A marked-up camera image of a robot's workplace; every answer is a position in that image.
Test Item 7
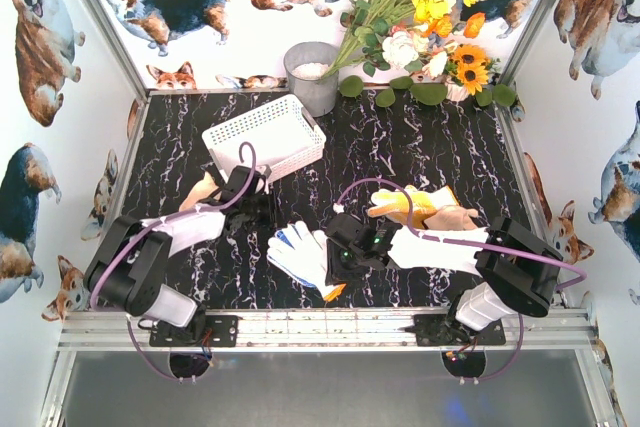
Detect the blue dotted glove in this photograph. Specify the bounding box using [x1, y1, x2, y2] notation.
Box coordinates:
[267, 221, 345, 302]
[269, 224, 322, 288]

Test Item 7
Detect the blue dotted glove front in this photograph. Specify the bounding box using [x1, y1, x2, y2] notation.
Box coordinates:
[269, 224, 322, 288]

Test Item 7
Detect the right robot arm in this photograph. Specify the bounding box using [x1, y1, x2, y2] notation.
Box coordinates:
[325, 213, 562, 336]

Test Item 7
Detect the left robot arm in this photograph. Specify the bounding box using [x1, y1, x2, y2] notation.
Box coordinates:
[84, 165, 271, 328]

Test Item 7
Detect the white perforated storage basket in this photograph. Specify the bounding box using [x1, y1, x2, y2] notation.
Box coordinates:
[202, 94, 326, 183]

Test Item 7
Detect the orange dotted glove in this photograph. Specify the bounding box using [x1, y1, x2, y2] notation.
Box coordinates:
[367, 185, 459, 229]

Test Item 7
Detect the grey metal bucket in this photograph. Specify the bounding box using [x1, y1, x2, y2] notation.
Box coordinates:
[283, 42, 338, 117]

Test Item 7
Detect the artificial flower bouquet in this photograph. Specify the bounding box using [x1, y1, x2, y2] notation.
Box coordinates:
[324, 0, 516, 107]

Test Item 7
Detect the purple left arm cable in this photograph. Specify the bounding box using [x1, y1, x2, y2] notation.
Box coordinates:
[89, 141, 259, 383]

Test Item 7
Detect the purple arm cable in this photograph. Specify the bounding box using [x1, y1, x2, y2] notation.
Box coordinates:
[333, 177, 587, 382]
[89, 141, 259, 383]

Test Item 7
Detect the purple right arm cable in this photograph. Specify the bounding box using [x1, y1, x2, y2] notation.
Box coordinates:
[333, 177, 587, 382]

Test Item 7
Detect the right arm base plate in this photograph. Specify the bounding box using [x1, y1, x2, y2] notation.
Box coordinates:
[402, 314, 506, 347]

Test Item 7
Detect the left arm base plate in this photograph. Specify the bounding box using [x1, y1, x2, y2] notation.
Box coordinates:
[149, 314, 239, 348]

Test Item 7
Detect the aluminium front rail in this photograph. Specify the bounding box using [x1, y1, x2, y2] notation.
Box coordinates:
[57, 307, 596, 352]

